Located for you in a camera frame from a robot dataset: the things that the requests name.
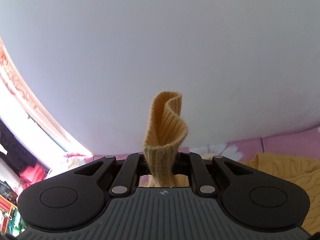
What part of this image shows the yellow cable-knit cardigan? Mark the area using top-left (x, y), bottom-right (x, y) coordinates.
top-left (143, 91), bottom-right (319, 234)

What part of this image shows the colourful clutter beside bed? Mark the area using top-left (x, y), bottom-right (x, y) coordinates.
top-left (1, 122), bottom-right (46, 237)

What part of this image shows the pink floral bed sheet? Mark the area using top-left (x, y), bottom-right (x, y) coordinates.
top-left (63, 127), bottom-right (320, 165)

